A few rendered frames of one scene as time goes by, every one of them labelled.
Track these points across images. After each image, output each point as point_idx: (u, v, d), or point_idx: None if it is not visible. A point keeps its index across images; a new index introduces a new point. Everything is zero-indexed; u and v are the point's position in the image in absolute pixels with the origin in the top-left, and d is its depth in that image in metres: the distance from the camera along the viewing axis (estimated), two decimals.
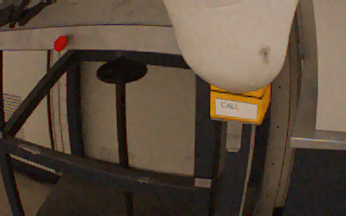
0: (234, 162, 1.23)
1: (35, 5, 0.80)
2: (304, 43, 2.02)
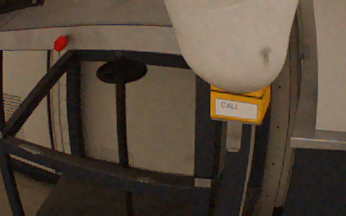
0: (234, 162, 1.23)
1: (18, 1, 0.78)
2: (304, 43, 2.02)
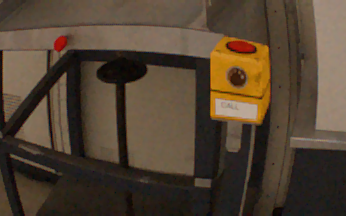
0: (234, 162, 1.23)
1: None
2: (304, 43, 2.02)
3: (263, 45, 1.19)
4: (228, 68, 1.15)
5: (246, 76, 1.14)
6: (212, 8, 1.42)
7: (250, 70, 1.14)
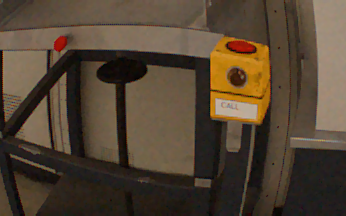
0: (234, 162, 1.23)
1: None
2: (304, 43, 2.02)
3: (263, 45, 1.19)
4: (228, 68, 1.15)
5: (246, 76, 1.14)
6: (212, 8, 1.42)
7: (250, 70, 1.14)
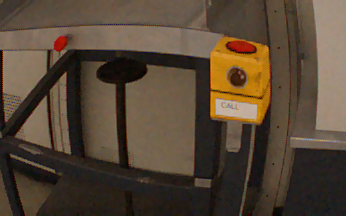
0: (234, 162, 1.23)
1: None
2: (304, 43, 2.02)
3: (263, 45, 1.19)
4: (228, 68, 1.15)
5: (246, 76, 1.14)
6: (212, 8, 1.42)
7: (250, 70, 1.14)
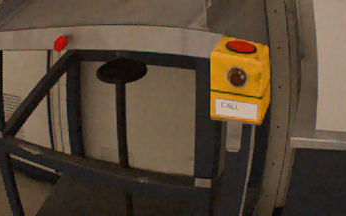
0: (234, 162, 1.23)
1: None
2: (304, 43, 2.02)
3: (263, 45, 1.19)
4: (228, 68, 1.15)
5: (246, 76, 1.14)
6: (212, 8, 1.42)
7: (250, 70, 1.14)
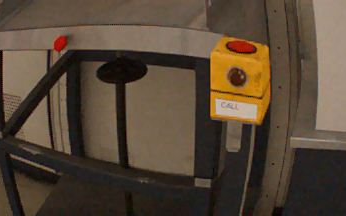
0: (234, 162, 1.23)
1: None
2: (304, 43, 2.02)
3: (263, 45, 1.19)
4: (228, 68, 1.15)
5: (246, 76, 1.14)
6: (212, 8, 1.42)
7: (250, 70, 1.14)
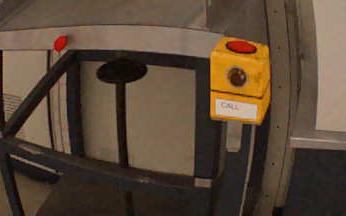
0: (234, 162, 1.23)
1: None
2: (304, 43, 2.02)
3: (263, 45, 1.19)
4: (228, 68, 1.15)
5: (246, 76, 1.14)
6: (212, 8, 1.42)
7: (250, 70, 1.14)
